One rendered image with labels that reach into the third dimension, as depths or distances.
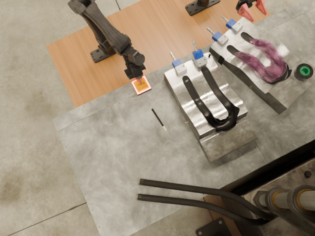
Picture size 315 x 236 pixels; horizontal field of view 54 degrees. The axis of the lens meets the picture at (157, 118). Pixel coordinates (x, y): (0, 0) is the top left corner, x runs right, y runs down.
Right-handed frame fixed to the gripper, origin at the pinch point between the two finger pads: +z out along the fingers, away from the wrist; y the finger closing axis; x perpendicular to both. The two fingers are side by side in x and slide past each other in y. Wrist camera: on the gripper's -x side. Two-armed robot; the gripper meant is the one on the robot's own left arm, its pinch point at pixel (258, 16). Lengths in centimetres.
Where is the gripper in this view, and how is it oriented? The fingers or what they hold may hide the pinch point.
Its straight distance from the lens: 142.3
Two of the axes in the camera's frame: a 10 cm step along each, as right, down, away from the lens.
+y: 8.8, -4.6, 0.9
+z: 4.7, 8.6, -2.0
